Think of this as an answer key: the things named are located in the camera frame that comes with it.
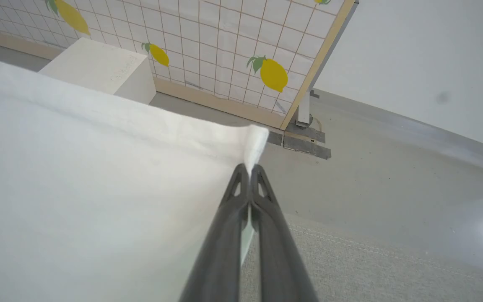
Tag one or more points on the short dark floor tape strip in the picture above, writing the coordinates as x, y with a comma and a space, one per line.
275, 138

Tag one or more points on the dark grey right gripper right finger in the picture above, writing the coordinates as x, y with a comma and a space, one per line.
277, 251

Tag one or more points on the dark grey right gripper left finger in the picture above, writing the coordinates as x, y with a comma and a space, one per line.
220, 243

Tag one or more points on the white and black shirt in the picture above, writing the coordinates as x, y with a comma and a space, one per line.
78, 188

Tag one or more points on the white rectangular box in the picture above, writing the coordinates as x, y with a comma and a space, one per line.
99, 67

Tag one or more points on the grey metal panel support foot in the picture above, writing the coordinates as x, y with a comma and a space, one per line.
305, 113

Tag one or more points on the lemon print tile partition panel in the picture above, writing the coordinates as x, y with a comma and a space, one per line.
233, 42

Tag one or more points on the long dark floor tape strip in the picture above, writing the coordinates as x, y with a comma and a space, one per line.
308, 147

